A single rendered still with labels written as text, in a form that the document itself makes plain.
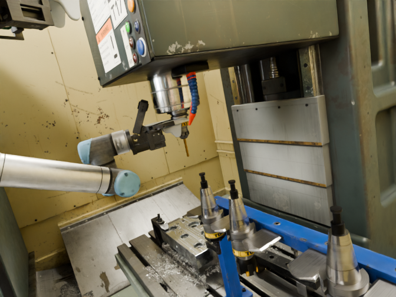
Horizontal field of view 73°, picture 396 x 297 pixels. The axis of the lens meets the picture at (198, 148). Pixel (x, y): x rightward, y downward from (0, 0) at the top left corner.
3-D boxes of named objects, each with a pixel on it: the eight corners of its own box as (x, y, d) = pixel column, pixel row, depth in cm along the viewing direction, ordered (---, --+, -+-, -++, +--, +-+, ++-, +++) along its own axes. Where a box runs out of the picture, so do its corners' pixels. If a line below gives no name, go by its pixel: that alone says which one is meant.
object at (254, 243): (257, 257, 49) (256, 253, 48) (237, 246, 53) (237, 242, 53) (283, 239, 52) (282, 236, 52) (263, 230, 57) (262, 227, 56)
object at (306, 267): (311, 287, 39) (310, 282, 39) (282, 271, 44) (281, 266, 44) (338, 264, 43) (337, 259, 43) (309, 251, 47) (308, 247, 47)
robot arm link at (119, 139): (111, 132, 92) (110, 134, 84) (125, 128, 93) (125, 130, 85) (118, 152, 93) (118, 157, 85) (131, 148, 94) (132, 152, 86)
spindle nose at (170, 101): (209, 103, 89) (202, 66, 86) (164, 114, 82) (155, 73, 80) (188, 105, 103) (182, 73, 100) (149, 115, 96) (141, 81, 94)
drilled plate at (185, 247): (198, 269, 91) (195, 256, 90) (162, 238, 116) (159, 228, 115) (247, 238, 103) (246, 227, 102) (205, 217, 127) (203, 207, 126)
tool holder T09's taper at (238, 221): (254, 225, 56) (250, 195, 55) (238, 234, 54) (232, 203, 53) (241, 218, 60) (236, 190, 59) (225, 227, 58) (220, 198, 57)
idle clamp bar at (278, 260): (317, 303, 73) (315, 283, 72) (246, 265, 94) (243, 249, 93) (326, 293, 76) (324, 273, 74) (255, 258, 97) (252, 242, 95)
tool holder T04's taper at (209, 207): (222, 211, 65) (217, 185, 64) (206, 218, 63) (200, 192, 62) (213, 206, 69) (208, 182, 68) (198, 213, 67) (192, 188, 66)
